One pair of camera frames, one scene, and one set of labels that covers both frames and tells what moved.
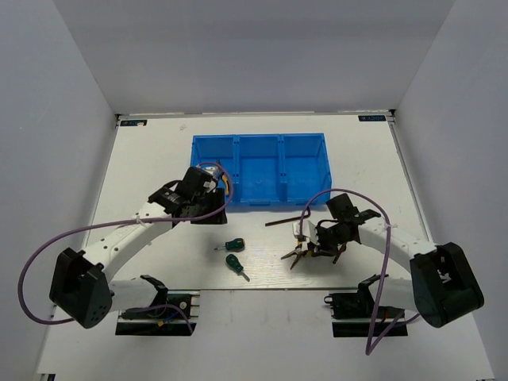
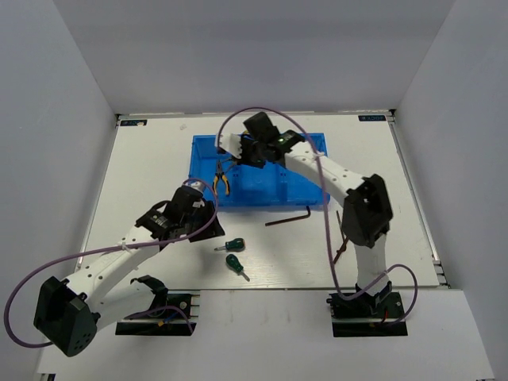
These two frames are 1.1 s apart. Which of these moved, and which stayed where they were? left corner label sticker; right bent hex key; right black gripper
Moved: right black gripper
Stayed: left corner label sticker; right bent hex key
